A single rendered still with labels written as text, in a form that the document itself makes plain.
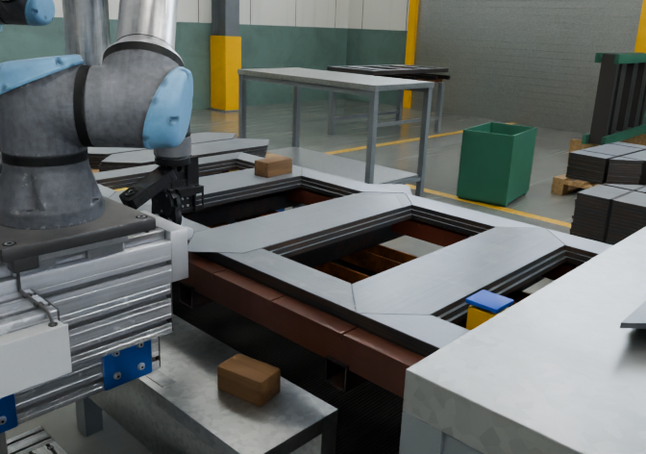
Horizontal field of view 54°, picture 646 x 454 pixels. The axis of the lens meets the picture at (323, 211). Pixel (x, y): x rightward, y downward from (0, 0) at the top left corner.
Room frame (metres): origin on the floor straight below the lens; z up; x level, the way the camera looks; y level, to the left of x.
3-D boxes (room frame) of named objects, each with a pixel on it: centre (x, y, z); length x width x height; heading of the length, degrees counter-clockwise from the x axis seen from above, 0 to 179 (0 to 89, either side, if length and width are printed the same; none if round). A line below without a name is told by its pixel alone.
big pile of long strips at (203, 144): (2.45, 0.58, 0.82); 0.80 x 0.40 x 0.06; 137
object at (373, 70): (8.26, -0.78, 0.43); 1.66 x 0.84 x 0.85; 136
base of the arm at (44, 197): (0.90, 0.41, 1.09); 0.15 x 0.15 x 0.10
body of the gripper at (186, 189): (1.26, 0.31, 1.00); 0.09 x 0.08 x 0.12; 137
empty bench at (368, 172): (5.13, -0.02, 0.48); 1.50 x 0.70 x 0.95; 46
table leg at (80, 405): (1.81, 0.75, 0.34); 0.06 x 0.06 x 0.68; 47
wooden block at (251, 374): (1.01, 0.12, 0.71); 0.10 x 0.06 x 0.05; 59
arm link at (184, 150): (1.26, 0.31, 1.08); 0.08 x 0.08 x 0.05
